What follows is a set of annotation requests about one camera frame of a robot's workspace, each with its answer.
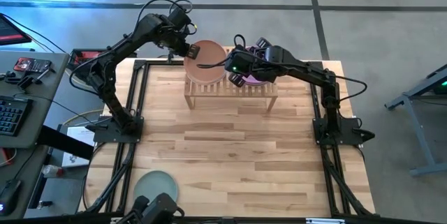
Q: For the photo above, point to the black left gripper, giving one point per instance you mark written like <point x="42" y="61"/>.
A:
<point x="174" y="39"/>

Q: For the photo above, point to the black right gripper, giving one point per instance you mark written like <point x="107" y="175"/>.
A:
<point x="244" y="63"/>

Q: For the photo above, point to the terracotta brown plate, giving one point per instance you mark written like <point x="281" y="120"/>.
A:
<point x="207" y="63"/>

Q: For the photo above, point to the purple plate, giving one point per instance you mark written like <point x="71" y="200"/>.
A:
<point x="255" y="79"/>

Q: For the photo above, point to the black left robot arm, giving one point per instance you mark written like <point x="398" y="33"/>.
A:
<point x="132" y="39"/>

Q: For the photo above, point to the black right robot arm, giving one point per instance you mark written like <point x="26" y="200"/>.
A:
<point x="307" y="72"/>

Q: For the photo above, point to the wooden slatted shelf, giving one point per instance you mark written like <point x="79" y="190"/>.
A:
<point x="223" y="90"/>

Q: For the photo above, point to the black table clamp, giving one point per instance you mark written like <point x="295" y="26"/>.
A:
<point x="170" y="56"/>

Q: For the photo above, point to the red black equipment case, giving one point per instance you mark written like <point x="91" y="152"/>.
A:
<point x="84" y="56"/>

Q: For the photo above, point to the teal green plate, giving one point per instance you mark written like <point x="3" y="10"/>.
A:
<point x="155" y="184"/>

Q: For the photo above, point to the white paper booklet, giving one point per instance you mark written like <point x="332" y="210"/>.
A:
<point x="82" y="134"/>

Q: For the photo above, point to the black diagonal bar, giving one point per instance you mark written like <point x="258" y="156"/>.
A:
<point x="66" y="142"/>

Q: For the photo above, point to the red black phone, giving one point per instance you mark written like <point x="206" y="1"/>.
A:
<point x="31" y="65"/>

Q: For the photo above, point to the black clip device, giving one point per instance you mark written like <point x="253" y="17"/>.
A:
<point x="33" y="79"/>

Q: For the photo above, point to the grey side desk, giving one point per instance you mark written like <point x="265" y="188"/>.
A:
<point x="38" y="112"/>

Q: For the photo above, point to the black desk monitor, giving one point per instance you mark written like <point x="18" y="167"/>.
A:
<point x="10" y="32"/>

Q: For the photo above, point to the clear plastic bottle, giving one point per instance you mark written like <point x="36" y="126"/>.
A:
<point x="52" y="171"/>

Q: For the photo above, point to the black keyboard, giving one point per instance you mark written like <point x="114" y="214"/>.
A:
<point x="12" y="116"/>

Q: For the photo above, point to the small blue black connector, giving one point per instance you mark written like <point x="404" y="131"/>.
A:
<point x="44" y="203"/>

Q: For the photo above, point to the black computer mouse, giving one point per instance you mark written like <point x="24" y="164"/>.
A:
<point x="8" y="196"/>

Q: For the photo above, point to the black aluminium table frame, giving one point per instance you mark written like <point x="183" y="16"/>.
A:
<point x="160" y="63"/>

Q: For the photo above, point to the silver metal bracket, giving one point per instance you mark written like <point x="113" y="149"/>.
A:
<point x="324" y="221"/>

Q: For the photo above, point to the blue grey metal table frame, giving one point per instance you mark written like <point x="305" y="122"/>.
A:
<point x="427" y="169"/>

